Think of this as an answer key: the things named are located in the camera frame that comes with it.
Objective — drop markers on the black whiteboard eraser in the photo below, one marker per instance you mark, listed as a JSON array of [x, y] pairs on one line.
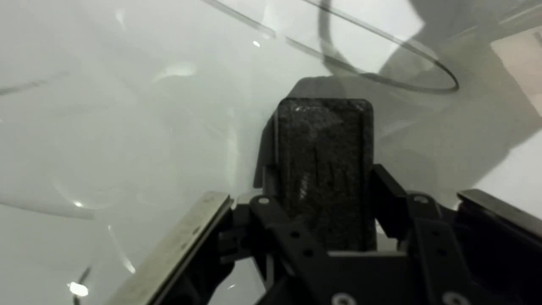
[[323, 169]]

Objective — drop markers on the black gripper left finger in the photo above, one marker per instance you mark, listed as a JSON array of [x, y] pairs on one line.
[[186, 254]]

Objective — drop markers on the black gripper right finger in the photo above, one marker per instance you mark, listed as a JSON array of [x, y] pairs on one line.
[[484, 254]]

